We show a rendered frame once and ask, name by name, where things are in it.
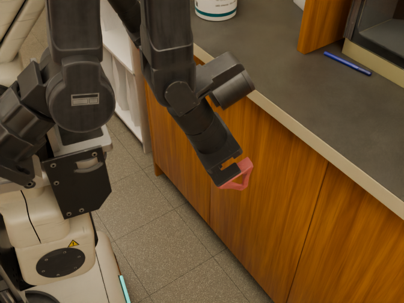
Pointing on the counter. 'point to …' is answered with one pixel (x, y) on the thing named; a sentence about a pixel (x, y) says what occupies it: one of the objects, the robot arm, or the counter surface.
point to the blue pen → (347, 64)
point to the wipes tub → (216, 9)
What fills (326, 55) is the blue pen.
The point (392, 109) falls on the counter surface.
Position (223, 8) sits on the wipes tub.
